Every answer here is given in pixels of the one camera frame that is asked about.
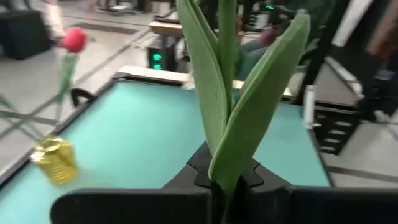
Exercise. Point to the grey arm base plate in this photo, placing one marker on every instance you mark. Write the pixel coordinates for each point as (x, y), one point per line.
(308, 105)

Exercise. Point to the person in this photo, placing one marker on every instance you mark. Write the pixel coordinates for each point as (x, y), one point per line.
(253, 59)

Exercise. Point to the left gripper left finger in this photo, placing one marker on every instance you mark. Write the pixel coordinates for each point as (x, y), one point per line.
(130, 207)

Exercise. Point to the yellow glass vase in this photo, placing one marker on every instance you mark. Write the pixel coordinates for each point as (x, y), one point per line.
(56, 161)

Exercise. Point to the red artificial tulip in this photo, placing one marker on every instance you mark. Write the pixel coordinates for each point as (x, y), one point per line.
(74, 39)

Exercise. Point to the computer with green lights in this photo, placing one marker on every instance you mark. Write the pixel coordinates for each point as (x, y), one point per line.
(157, 59)

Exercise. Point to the green artificial flower stem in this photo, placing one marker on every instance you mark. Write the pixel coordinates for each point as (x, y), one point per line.
(217, 93)

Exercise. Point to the black cabinet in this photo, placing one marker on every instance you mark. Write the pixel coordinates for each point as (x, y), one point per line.
(21, 34)

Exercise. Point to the teal table mat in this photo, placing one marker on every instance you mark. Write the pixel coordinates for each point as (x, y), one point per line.
(140, 130)

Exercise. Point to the wooden background table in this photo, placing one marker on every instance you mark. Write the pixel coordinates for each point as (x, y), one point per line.
(166, 28)

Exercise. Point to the black frame clamp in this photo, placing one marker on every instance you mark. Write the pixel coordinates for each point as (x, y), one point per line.
(81, 96)

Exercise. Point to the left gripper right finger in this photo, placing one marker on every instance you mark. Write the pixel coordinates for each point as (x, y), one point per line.
(311, 205)

